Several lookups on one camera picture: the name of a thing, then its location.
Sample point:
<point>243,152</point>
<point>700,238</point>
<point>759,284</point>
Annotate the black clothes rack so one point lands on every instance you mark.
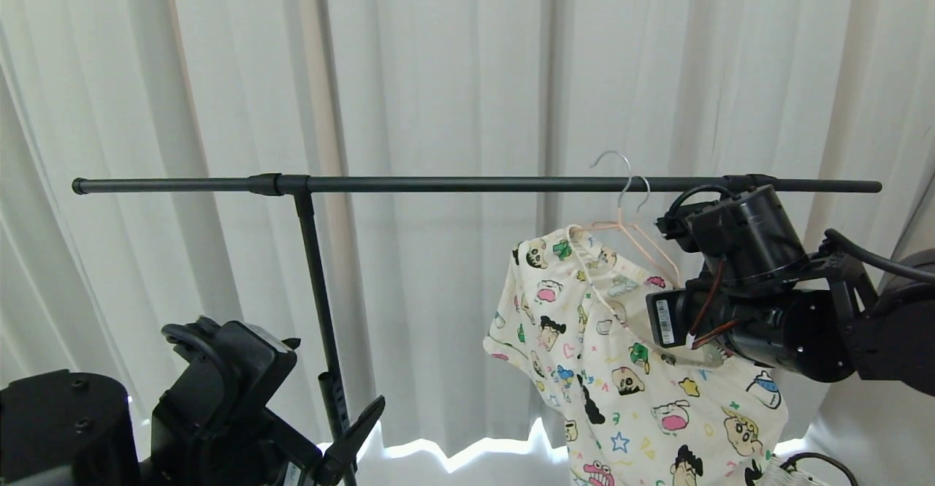
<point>438,184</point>

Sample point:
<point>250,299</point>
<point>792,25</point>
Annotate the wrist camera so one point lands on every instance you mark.
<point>248,369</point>
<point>745,237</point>

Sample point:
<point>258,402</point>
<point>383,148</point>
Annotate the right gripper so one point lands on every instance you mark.
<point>774,332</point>

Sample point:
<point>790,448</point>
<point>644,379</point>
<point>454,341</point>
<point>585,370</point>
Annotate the white curtain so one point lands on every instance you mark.
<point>438,69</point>

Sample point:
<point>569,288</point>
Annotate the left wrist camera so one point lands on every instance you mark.
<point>248,369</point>

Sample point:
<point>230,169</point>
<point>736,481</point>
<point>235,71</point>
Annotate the pink clothes hanger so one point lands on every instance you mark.
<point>661,263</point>
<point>595,226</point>

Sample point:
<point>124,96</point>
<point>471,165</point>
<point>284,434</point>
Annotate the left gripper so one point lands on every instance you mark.
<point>241,457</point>

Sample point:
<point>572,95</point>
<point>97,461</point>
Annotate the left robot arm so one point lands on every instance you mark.
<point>58,435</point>

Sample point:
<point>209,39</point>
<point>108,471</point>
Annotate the cream printed garment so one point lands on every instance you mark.
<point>628,398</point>

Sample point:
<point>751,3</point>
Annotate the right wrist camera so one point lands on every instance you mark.
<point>745,237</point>

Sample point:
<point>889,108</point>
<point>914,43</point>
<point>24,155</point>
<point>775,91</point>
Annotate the white laundry basket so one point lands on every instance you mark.
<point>785,475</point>

